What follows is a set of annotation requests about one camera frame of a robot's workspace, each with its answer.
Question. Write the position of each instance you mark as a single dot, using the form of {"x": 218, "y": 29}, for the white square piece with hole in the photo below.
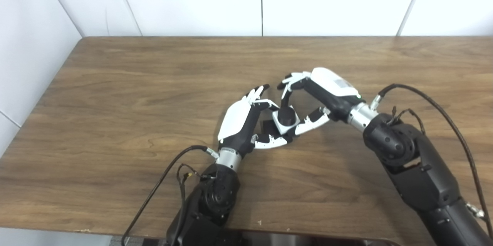
{"x": 281, "y": 127}

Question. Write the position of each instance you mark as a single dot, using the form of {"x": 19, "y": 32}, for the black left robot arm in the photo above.
{"x": 212, "y": 203}

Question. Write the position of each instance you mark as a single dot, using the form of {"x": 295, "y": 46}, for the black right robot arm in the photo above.
{"x": 420, "y": 169}

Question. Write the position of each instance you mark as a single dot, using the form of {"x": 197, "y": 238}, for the white and black left hand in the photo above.
{"x": 238, "y": 122}

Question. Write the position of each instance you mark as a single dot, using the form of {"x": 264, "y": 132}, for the white and black right hand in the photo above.
{"x": 331, "y": 92}

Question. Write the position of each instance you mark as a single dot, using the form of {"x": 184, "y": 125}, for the black peg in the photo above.
{"x": 287, "y": 115}

